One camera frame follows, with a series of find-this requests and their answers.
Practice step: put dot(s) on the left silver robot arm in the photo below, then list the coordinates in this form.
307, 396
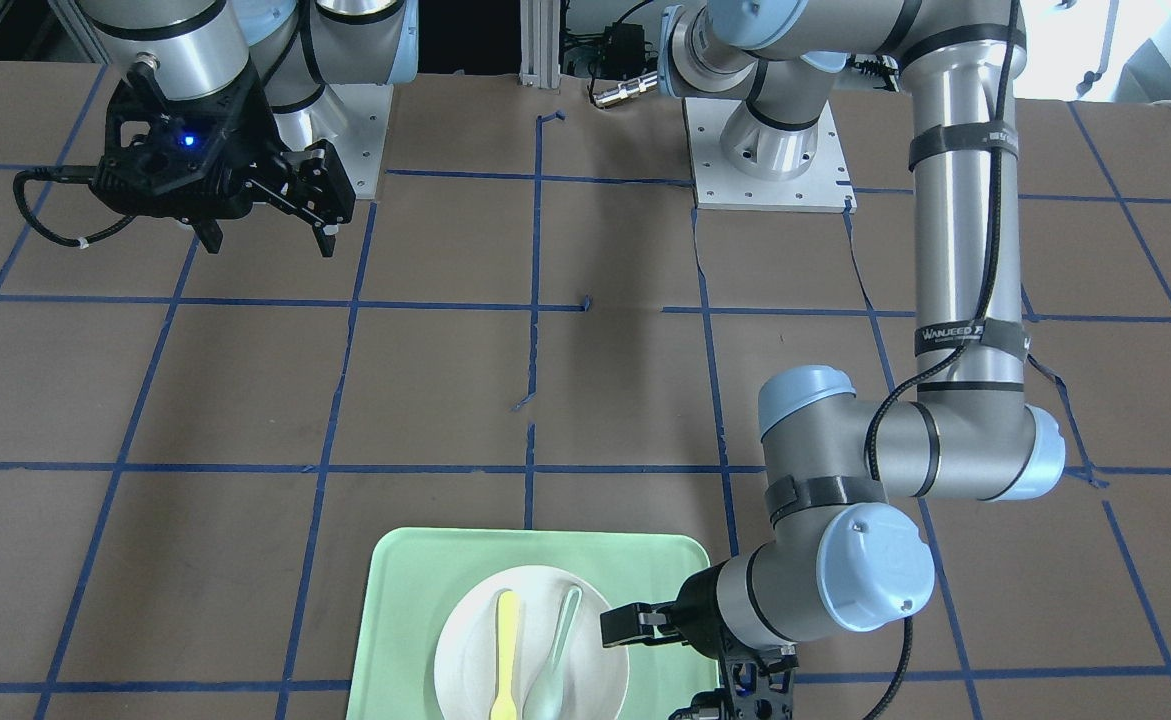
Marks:
842, 558

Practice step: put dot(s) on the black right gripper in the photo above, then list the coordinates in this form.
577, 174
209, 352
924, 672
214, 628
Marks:
263, 158

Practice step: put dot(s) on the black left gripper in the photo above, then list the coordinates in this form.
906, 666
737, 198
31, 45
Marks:
702, 614

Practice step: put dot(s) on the mint green plastic spoon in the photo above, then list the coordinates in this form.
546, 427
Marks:
546, 696

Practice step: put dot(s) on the mint green tray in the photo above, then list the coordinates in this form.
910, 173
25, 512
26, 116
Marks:
417, 575

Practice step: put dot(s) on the black power adapter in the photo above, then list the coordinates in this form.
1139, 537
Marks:
624, 52

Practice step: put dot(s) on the aluminium frame post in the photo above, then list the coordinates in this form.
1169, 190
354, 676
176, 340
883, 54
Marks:
540, 42

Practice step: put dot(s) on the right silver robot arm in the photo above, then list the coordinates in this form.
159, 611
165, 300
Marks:
297, 48

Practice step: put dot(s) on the yellow plastic fork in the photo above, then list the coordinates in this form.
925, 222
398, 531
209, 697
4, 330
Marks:
508, 608

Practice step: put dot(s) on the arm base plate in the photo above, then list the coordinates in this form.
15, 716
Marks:
355, 118
741, 164

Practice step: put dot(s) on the white round plate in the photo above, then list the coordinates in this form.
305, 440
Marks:
465, 663

